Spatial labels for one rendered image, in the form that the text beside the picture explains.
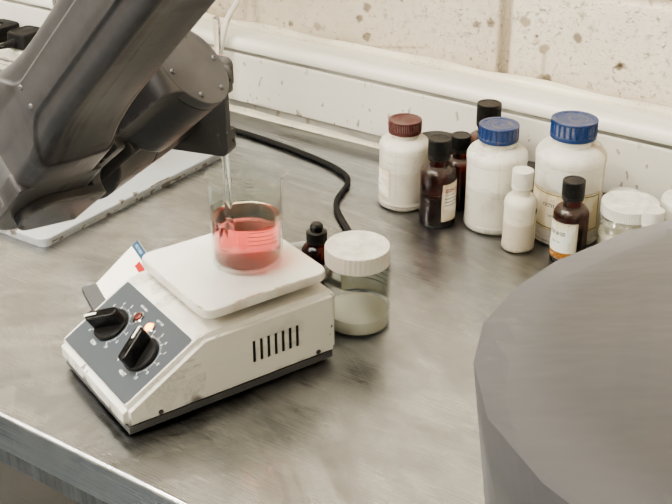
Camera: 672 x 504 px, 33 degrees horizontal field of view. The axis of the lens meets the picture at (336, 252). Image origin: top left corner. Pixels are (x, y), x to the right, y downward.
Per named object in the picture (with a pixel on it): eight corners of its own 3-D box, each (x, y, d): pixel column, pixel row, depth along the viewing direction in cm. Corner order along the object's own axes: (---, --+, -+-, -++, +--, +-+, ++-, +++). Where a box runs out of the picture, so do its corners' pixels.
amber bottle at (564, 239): (567, 248, 118) (575, 169, 113) (592, 261, 115) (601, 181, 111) (541, 257, 116) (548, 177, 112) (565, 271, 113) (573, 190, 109)
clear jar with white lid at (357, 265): (377, 344, 102) (378, 265, 98) (315, 332, 103) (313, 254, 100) (398, 311, 107) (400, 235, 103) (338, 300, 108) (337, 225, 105)
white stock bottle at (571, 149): (538, 213, 125) (548, 101, 119) (604, 225, 122) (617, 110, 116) (521, 241, 119) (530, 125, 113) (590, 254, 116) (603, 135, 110)
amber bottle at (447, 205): (416, 227, 122) (419, 143, 117) (420, 212, 125) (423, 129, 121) (453, 230, 121) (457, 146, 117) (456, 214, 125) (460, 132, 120)
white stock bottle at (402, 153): (434, 196, 129) (437, 113, 124) (418, 216, 124) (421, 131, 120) (388, 188, 131) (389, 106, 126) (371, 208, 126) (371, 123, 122)
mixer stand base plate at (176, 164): (44, 249, 118) (42, 240, 118) (-79, 202, 128) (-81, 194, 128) (228, 154, 140) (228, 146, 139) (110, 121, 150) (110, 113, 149)
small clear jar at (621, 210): (598, 243, 119) (605, 185, 115) (655, 251, 117) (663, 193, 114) (590, 268, 114) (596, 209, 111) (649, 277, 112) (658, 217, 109)
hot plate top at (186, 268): (205, 322, 90) (204, 313, 89) (137, 263, 99) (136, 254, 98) (330, 279, 96) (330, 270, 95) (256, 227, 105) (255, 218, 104)
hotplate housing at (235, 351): (128, 442, 89) (118, 356, 86) (62, 366, 99) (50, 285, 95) (358, 352, 100) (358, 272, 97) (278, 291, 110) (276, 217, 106)
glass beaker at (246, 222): (215, 286, 94) (209, 192, 90) (205, 251, 100) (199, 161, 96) (298, 276, 95) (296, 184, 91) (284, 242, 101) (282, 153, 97)
